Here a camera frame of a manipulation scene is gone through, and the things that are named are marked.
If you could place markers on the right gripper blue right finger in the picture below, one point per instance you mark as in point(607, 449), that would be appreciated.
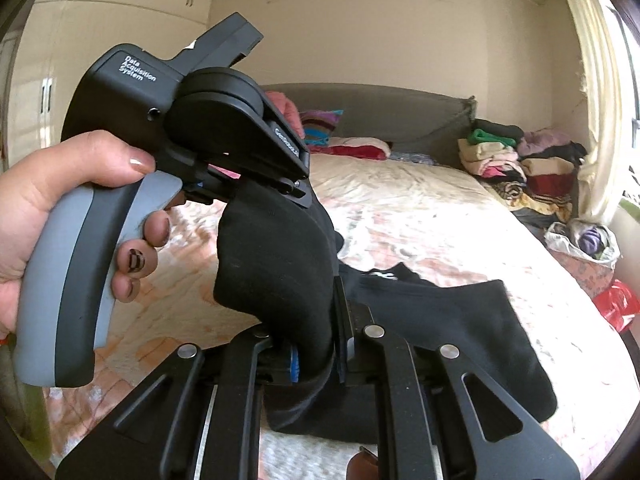
point(350, 342)

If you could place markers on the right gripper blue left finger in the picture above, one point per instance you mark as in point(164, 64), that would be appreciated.
point(293, 366)

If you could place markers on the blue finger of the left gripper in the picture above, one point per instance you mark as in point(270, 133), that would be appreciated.
point(203, 192)
point(298, 192)

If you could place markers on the black sweater orange cuffs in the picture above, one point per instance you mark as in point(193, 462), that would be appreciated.
point(278, 262)

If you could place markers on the left pile folded clothes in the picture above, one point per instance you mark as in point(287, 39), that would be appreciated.
point(490, 152)

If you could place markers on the pile folded clothes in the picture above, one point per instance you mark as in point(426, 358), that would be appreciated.
point(490, 152)
point(541, 188)

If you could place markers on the right pile folded clothes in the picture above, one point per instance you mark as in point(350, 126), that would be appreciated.
point(541, 188)

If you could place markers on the floral basket with clothes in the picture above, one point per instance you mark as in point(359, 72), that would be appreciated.
point(589, 252)

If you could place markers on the person's right hand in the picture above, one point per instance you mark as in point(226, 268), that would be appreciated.
point(362, 466)

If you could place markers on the person's left hand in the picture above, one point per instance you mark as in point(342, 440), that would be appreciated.
point(31, 188)

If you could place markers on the striped colourful pillow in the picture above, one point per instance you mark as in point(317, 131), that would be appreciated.
point(319, 126)

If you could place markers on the red and white folded cloth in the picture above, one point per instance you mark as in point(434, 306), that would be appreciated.
point(355, 146)

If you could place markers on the pink quilted duvet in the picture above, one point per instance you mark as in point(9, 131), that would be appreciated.
point(284, 114)

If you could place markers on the peach white floral bedspread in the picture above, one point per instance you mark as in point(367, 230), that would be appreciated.
point(439, 222)

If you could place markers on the grey padded headboard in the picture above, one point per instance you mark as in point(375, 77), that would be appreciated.
point(411, 121)

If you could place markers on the cream built-in wardrobe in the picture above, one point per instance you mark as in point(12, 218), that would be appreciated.
point(63, 38)

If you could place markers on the red plastic bag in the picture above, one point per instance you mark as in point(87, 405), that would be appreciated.
point(618, 304)

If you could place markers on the cream window curtain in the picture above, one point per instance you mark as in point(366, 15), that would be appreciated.
point(610, 63)

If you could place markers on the green window sill cover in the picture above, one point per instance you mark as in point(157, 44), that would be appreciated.
point(631, 208)

